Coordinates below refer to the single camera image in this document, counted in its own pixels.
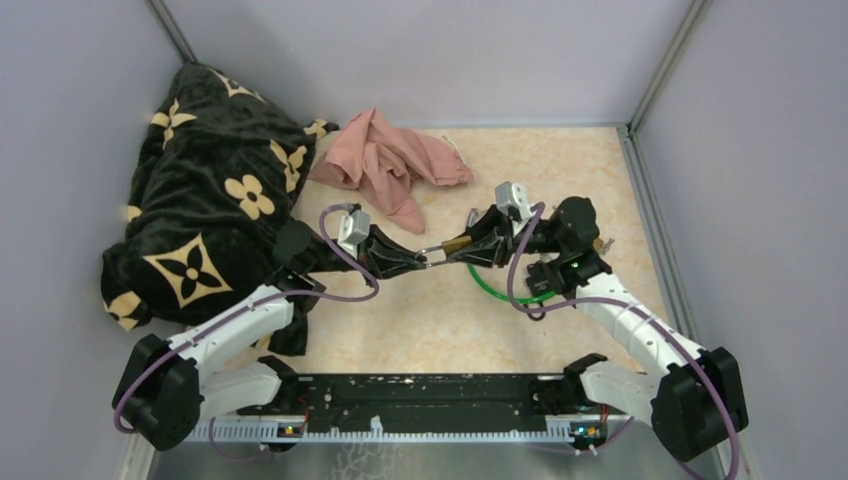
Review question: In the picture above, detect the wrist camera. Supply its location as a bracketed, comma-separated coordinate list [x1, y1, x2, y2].
[495, 181, 533, 220]
[336, 209, 371, 256]

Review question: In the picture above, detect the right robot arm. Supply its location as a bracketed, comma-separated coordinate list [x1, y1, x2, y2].
[443, 197, 749, 462]

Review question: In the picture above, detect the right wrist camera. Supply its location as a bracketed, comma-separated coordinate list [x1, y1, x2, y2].
[495, 181, 533, 220]

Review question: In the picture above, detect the green cable lock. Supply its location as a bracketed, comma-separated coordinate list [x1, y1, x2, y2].
[464, 208, 559, 307]

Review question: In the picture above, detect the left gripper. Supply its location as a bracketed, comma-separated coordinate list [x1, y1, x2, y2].
[308, 225, 429, 290]

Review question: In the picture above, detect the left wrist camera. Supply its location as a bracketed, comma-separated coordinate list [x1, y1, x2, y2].
[336, 209, 371, 256]

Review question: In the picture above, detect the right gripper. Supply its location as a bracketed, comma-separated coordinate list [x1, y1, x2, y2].
[445, 204, 565, 268]

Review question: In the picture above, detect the black floral blanket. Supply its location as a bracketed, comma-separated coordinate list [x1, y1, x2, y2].
[101, 63, 335, 331]

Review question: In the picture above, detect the pink cloth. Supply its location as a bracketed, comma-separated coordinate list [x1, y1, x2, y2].
[309, 108, 474, 234]

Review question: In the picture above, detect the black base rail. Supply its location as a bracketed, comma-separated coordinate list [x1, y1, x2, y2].
[256, 374, 601, 434]

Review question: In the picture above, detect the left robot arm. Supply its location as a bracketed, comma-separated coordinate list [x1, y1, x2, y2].
[112, 211, 428, 451]

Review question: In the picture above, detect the aluminium frame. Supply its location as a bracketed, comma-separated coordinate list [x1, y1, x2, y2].
[141, 1, 761, 479]

